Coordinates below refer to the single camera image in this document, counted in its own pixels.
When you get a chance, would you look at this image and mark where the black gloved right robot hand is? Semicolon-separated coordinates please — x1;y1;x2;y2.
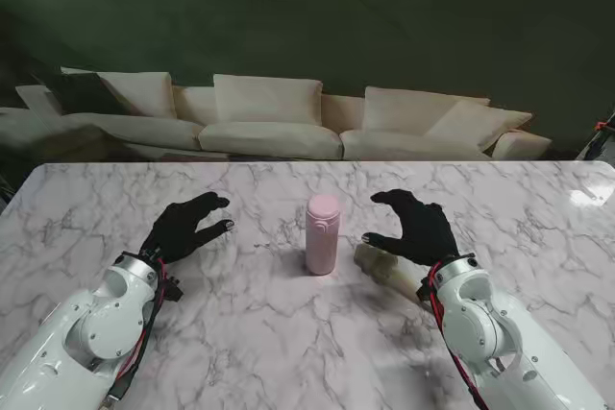
360;188;460;270

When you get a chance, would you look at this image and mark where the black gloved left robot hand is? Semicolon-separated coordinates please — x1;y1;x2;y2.
142;191;237;266

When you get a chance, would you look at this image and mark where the sponge cup brush red-cream handle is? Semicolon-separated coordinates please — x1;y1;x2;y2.
354;242;425;303

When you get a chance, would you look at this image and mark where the pink thermos body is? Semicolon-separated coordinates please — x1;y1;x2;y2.
306;230;338;276

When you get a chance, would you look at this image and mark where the cream sofa seat cushion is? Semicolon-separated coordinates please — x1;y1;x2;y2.
198;121;345;161
338;129;495;162
61;111;206;153

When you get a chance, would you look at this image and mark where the cream sofa back pillow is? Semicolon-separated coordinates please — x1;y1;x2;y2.
61;66;180;120
212;73;324;126
360;85;492;133
424;98;534;153

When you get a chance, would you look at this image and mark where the cream fabric sofa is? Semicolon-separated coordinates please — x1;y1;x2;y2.
0;66;554;162

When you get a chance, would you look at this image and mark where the dark grey throw pillow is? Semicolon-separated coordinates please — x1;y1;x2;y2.
29;67;132;116

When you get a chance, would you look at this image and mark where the black stand with orange clip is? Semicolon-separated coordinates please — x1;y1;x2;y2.
574;111;615;162

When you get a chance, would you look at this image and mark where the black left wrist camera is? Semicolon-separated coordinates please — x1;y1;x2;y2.
160;260;186;303

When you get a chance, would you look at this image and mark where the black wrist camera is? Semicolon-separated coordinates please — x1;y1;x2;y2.
160;260;186;303
415;275;438;306

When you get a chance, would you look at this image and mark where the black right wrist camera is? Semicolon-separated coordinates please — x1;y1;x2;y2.
415;275;438;306

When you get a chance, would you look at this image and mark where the red-black left arm cable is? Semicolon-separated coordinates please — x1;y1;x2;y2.
103;255;169;407

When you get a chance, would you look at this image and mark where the red-black arm cable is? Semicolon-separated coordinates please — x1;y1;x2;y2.
425;260;487;410
103;255;169;407

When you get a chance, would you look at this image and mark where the red-black right arm cable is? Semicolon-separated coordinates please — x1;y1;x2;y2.
425;260;487;410

